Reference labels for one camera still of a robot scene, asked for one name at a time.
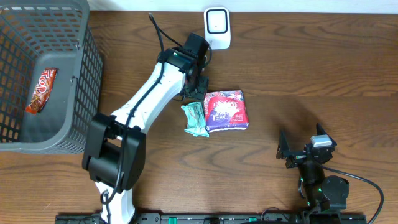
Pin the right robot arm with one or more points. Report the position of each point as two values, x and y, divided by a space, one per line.
326 195

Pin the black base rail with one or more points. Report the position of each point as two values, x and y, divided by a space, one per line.
155 218

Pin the grey plastic mesh basket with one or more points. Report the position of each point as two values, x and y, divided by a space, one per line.
36 35

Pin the teal snack wrapper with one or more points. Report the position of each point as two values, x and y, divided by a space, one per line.
196 124

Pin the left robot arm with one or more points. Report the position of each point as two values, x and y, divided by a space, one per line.
115 150

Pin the red purple liners pack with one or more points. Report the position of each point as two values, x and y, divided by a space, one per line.
225 110

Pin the white barcode scanner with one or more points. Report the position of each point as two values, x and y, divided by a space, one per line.
217 27

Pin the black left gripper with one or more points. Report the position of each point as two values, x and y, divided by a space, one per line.
197 88

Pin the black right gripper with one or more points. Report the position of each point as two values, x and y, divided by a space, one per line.
283 152

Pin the orange Top chocolate bar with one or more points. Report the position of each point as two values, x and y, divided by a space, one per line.
42 90

